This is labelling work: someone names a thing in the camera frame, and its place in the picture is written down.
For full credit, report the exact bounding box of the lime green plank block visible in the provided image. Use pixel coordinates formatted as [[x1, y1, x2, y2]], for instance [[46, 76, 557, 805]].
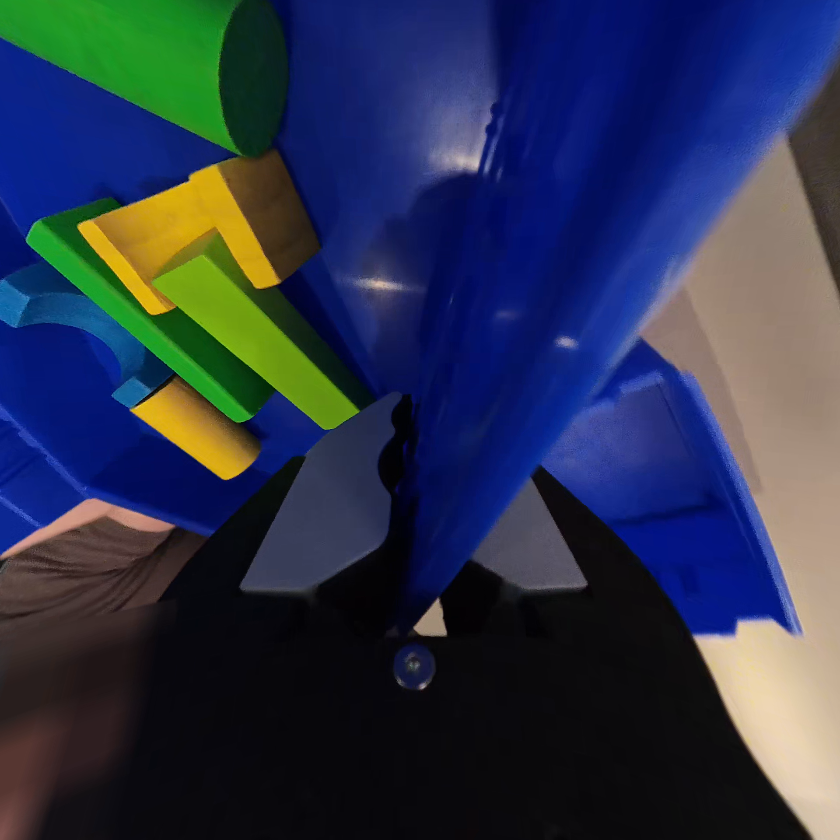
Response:
[[153, 233, 371, 431]]

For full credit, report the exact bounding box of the blue plastic bin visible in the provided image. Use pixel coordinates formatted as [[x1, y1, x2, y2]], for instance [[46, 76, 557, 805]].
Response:
[[541, 339, 804, 639], [0, 0, 840, 634]]

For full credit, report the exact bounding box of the yellow arch block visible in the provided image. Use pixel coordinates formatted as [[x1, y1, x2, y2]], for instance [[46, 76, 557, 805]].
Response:
[[78, 147, 324, 317]]

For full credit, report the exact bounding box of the blue arch block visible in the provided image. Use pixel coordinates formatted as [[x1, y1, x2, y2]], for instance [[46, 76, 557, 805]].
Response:
[[0, 262, 177, 409]]

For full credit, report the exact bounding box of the green cylinder block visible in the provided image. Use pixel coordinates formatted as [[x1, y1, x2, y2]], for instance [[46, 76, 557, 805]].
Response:
[[0, 0, 291, 160]]

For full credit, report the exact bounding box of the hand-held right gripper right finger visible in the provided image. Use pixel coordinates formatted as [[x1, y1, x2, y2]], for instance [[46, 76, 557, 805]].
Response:
[[466, 476, 589, 599]]

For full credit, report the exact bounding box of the yellow cylinder block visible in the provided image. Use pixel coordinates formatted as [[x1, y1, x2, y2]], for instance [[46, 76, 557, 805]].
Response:
[[128, 376, 265, 483]]

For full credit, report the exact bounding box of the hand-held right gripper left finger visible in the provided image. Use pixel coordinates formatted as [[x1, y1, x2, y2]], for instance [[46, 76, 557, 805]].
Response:
[[239, 393, 405, 599]]

